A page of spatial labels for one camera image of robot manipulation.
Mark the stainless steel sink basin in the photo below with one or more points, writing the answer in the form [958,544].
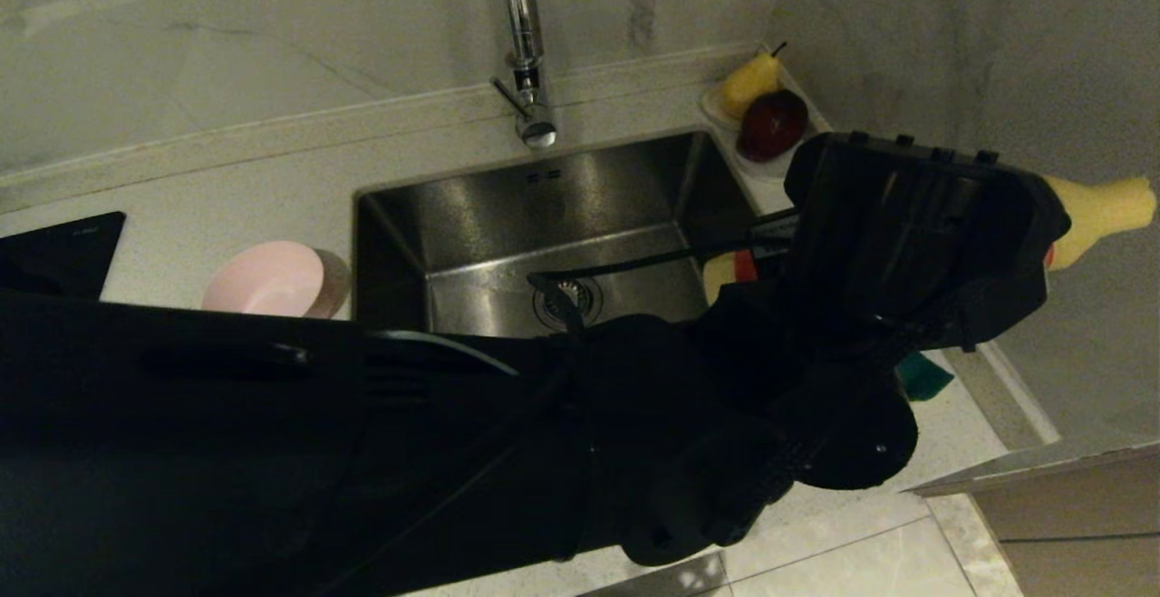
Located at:
[471,216]

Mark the pink plastic bowl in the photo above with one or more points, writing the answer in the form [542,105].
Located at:
[272,280]

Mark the wood tone cabinet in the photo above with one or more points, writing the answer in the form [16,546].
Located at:
[1087,524]

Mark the yellow pear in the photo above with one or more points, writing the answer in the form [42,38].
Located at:
[749,83]

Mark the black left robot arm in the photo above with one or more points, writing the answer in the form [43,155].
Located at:
[272,443]

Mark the green and yellow sponge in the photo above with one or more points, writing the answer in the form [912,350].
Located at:
[924,378]

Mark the small white dish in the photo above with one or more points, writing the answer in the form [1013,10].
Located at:
[766,171]

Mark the round metal drain strainer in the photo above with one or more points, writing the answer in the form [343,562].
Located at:
[586,304]

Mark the black glass cooktop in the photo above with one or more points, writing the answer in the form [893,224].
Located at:
[63,253]

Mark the chrome kitchen faucet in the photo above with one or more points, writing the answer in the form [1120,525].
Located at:
[526,17]

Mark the dish soap bottle orange label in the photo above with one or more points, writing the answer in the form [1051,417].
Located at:
[1106,216]

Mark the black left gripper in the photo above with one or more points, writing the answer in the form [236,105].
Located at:
[906,226]

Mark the dark red apple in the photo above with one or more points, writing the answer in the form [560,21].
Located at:
[772,124]

